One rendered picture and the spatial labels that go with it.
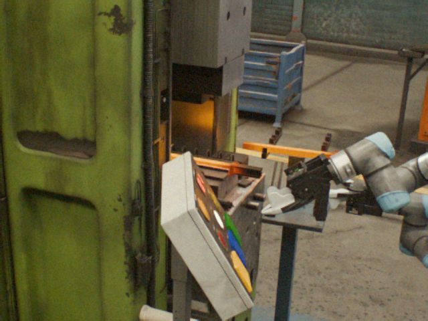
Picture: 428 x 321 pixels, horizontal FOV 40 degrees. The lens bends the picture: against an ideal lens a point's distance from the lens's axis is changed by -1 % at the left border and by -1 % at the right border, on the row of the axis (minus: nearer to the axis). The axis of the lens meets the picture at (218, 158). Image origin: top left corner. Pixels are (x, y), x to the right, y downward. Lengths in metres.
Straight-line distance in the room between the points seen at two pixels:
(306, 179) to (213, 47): 0.48
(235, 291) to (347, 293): 1.96
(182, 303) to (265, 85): 4.40
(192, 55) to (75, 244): 0.68
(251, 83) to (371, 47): 4.16
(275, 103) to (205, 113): 3.60
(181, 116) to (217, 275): 1.06
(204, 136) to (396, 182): 0.94
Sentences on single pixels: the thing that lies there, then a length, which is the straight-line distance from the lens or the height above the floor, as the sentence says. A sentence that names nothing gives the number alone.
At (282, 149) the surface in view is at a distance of 2.29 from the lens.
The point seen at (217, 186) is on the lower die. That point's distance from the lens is 1.89.
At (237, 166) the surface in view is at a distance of 1.97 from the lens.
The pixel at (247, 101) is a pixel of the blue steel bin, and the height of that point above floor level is 0.20.
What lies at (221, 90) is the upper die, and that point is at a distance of 1.79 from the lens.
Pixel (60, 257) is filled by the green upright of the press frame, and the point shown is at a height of 0.75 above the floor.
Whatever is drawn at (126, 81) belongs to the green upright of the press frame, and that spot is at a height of 1.36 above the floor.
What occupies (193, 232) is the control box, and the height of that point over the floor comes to 1.14.
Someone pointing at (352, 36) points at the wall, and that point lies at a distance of 9.75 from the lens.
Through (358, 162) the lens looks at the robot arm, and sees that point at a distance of 1.51.
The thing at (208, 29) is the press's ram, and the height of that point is 1.47.
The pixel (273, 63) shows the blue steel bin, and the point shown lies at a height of 0.60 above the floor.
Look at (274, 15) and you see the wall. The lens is 10.17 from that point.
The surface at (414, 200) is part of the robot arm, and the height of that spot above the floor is 1.00.
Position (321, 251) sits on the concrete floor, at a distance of 3.62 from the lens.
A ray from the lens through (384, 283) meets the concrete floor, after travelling 3.40.
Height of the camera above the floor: 1.73
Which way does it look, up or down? 21 degrees down
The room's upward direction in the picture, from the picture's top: 2 degrees clockwise
